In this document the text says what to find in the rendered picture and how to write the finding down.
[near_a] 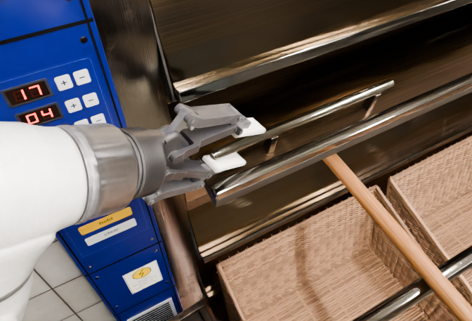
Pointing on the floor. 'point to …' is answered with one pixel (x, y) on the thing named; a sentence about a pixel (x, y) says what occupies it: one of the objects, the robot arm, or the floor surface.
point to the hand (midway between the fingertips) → (236, 144)
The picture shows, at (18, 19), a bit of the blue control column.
